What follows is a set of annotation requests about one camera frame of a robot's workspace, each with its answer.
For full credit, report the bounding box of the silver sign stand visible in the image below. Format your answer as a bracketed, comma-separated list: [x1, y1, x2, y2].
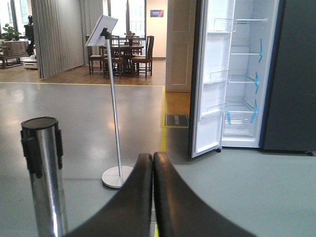
[85, 14, 134, 189]

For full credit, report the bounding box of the green potted plant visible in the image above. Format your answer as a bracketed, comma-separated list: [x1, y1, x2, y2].
[1, 23, 21, 41]

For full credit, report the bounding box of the wooden dining chair far left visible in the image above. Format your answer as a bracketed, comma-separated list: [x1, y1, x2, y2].
[87, 46, 103, 75]

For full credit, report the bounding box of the dark floor sticker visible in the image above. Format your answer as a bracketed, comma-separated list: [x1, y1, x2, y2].
[165, 114, 189, 126]

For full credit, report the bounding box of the chrome stanchion post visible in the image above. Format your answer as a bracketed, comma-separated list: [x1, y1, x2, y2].
[21, 117, 68, 237]

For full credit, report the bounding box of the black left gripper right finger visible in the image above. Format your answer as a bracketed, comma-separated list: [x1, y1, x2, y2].
[153, 152, 254, 237]

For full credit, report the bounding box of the grey folding curtain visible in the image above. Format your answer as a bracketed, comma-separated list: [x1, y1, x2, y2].
[31, 0, 103, 79]

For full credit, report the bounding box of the clear lower door bin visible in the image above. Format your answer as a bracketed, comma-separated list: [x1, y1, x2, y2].
[205, 104, 225, 118]

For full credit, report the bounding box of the clear door bin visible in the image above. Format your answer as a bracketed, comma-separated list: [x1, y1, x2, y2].
[213, 18, 237, 32]
[205, 104, 225, 118]
[209, 70, 231, 84]

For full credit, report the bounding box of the black humanoid robot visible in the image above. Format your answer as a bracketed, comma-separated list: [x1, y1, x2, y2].
[24, 15, 35, 56]

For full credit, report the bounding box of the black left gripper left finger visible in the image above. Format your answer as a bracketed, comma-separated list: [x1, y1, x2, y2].
[66, 153, 153, 237]

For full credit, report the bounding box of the blue wall sign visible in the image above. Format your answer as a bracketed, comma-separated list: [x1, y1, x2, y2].
[150, 9, 164, 17]

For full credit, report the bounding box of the clear middle door bin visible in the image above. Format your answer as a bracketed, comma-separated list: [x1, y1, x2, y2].
[209, 70, 231, 84]

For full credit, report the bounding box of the wooden dining table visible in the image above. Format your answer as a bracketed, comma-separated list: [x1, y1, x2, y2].
[121, 45, 144, 75]

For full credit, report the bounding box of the clear upper door bin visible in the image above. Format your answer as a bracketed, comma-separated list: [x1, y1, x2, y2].
[213, 18, 237, 32]

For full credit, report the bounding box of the wooden dining chair front left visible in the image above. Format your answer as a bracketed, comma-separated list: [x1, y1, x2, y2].
[103, 35, 124, 78]

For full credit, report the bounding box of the white panelled cabinet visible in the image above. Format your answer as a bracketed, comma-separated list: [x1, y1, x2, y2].
[165, 0, 197, 92]

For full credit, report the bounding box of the open white fridge door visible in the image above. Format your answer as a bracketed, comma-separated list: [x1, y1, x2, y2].
[188, 0, 236, 158]

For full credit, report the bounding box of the clear crisper drawer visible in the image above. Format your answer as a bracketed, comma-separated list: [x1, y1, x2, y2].
[224, 110, 255, 138]

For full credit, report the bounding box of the wooden dining chair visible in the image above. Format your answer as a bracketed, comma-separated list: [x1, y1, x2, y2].
[131, 36, 155, 78]
[103, 35, 124, 78]
[87, 46, 103, 75]

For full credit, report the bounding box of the dark grey side-by-side fridge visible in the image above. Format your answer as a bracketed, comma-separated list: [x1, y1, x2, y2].
[222, 0, 316, 153]

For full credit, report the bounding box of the wooden dining chair front right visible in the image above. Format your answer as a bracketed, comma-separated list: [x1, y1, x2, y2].
[131, 36, 155, 78]

